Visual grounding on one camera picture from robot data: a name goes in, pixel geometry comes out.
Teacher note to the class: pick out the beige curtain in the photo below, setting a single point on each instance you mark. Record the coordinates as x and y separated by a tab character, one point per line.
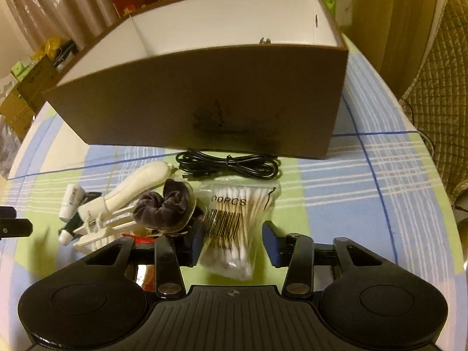
55	3

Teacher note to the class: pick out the brown cardboard carton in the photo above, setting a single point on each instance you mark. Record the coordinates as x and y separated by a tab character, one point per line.
36	84

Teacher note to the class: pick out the green and white pack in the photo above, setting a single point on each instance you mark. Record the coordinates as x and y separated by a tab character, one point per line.
21	69

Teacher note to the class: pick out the small white labelled bottle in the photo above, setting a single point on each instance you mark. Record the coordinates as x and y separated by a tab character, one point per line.
72	200

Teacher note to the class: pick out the yellow plastic bag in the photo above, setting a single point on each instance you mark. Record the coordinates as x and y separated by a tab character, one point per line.
47	48

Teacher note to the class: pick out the bag of cotton swabs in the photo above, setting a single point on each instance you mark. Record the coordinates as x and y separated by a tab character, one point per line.
234	212

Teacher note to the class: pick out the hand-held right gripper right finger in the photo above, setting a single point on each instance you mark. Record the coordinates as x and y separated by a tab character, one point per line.
270	239

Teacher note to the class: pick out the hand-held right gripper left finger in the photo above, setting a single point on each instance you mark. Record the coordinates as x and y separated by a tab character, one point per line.
197	239

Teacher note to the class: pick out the clear plastic bag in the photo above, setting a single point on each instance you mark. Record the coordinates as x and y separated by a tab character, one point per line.
8	146

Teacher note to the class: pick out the brown cardboard box white inside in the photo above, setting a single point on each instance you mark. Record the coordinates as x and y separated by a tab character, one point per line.
146	109

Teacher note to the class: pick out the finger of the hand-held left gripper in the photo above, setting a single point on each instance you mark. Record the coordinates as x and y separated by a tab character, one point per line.
16	227

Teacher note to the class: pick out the cardboard carton with white flap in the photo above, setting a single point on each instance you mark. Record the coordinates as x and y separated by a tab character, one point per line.
14	111

